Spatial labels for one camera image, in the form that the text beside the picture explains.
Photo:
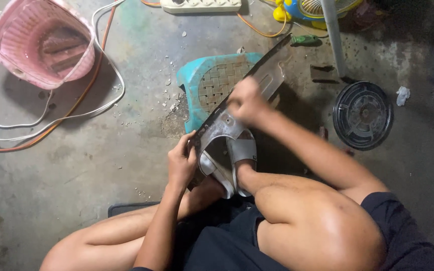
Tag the person's legs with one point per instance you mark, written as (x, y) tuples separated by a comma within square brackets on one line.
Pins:
[(277, 222)]

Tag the person's right hand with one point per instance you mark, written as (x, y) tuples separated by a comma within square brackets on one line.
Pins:
[(248, 103)]

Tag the white plastic pipe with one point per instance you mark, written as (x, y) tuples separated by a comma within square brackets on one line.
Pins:
[(333, 37)]

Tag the teal plastic woven stool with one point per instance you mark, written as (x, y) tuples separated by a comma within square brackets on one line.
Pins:
[(211, 84)]

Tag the white power strip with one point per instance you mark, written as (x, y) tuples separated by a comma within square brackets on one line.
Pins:
[(201, 5)]

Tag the black round fan cover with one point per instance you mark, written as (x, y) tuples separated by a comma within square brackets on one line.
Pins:
[(362, 114)]

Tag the black low seat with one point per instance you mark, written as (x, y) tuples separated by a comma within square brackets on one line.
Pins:
[(132, 208)]

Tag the pink plastic basket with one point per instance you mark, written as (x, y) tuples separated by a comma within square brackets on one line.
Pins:
[(42, 43)]

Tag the grey metal panel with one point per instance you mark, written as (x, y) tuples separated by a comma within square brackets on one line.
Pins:
[(236, 101)]

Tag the person's left hand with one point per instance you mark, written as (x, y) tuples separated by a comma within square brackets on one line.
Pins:
[(179, 165)]

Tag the dark metal bracket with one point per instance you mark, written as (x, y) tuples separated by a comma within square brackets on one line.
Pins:
[(323, 73)]

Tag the dark blue shorts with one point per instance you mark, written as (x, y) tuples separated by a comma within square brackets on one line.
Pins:
[(315, 241)]

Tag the crumpled white tissue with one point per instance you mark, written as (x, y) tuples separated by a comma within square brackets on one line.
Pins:
[(402, 95)]

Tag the person's right fingers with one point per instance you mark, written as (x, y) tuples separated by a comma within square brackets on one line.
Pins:
[(239, 103)]

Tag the grey slide sandal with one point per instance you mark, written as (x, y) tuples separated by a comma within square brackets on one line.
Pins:
[(215, 175), (243, 158)]

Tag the blue yellow toy fan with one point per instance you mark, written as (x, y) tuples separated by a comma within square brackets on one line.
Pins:
[(307, 10)]

